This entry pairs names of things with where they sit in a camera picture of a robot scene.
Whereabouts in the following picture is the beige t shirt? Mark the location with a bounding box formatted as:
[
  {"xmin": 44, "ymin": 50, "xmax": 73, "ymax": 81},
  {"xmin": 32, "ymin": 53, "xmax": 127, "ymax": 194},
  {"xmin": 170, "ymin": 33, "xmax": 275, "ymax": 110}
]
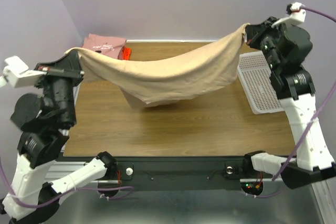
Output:
[{"xmin": 66, "ymin": 24, "xmax": 247, "ymax": 108}]

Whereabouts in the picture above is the white plastic basket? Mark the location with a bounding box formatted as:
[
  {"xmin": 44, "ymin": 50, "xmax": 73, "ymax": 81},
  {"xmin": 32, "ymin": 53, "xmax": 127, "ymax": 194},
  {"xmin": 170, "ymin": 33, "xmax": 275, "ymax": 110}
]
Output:
[{"xmin": 237, "ymin": 51, "xmax": 283, "ymax": 114}]

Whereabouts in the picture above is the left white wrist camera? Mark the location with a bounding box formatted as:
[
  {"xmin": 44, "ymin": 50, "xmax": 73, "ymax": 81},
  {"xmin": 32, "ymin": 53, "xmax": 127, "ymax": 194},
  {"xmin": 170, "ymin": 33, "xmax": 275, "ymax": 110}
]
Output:
[{"xmin": 1, "ymin": 56, "xmax": 44, "ymax": 88}]

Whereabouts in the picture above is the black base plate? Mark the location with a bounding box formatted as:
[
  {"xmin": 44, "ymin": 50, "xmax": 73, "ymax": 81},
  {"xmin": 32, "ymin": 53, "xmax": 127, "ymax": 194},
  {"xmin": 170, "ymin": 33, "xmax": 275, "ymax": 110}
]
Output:
[{"xmin": 116, "ymin": 156, "xmax": 260, "ymax": 191}]

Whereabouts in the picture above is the orange folded shirt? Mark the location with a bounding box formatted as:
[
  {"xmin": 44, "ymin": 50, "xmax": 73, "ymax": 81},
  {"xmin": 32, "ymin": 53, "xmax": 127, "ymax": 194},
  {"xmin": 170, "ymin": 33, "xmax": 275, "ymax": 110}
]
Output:
[{"xmin": 123, "ymin": 47, "xmax": 132, "ymax": 60}]

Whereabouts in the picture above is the aluminium frame rail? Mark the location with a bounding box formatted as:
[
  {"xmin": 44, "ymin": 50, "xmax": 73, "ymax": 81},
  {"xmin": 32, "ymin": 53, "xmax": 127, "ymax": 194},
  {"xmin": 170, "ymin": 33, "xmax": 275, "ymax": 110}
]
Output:
[{"xmin": 45, "ymin": 158, "xmax": 118, "ymax": 186}]

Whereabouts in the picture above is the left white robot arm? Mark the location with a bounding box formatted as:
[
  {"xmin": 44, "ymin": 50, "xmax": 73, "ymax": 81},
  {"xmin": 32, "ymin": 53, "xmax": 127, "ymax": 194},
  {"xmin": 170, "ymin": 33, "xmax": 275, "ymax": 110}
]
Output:
[{"xmin": 1, "ymin": 50, "xmax": 117, "ymax": 223}]

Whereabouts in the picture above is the pink printed folded shirt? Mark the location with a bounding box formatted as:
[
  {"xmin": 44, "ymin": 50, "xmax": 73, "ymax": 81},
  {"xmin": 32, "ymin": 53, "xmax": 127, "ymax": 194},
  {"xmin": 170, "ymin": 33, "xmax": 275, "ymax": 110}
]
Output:
[{"xmin": 82, "ymin": 34, "xmax": 127, "ymax": 60}]

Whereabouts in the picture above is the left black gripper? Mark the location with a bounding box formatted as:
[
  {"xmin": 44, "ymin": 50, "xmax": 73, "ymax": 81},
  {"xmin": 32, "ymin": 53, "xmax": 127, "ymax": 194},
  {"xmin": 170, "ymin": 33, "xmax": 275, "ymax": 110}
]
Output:
[{"xmin": 40, "ymin": 46, "xmax": 92, "ymax": 121}]

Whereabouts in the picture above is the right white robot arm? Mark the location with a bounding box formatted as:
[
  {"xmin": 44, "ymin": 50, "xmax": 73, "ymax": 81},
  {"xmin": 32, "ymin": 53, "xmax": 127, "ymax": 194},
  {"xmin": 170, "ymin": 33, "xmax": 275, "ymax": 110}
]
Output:
[{"xmin": 241, "ymin": 17, "xmax": 335, "ymax": 189}]

